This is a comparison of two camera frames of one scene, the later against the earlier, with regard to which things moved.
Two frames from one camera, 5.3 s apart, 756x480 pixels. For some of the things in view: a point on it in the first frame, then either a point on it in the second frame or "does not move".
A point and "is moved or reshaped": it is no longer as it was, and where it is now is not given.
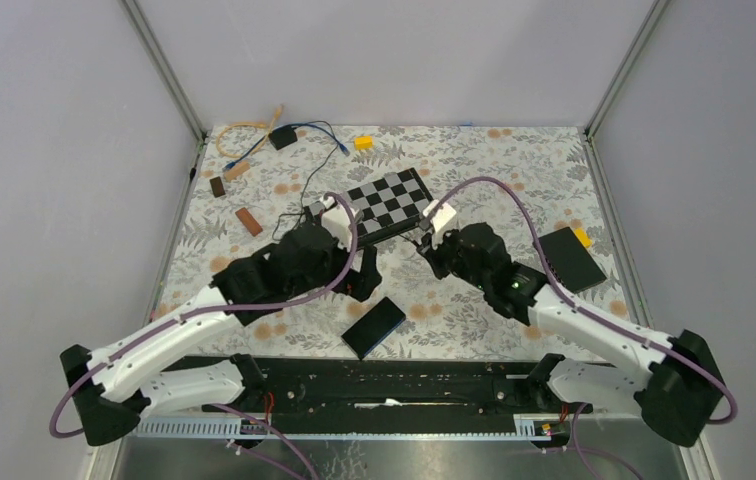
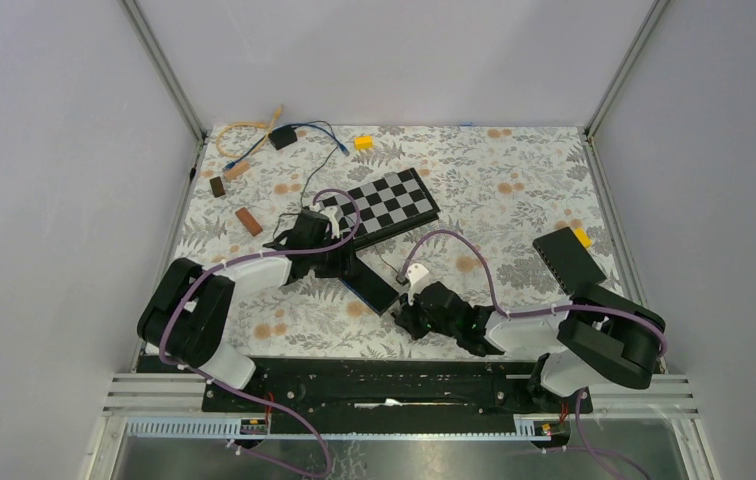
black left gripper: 361,285 → 343,264
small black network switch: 367,333 is moved or reshaped
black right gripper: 433,253 → 407,317
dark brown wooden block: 217,186 does not move
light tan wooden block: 237,170 does not move
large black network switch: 571,263 does not move
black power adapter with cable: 283,137 does not move
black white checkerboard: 390,206 does not move
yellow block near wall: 363,142 does not move
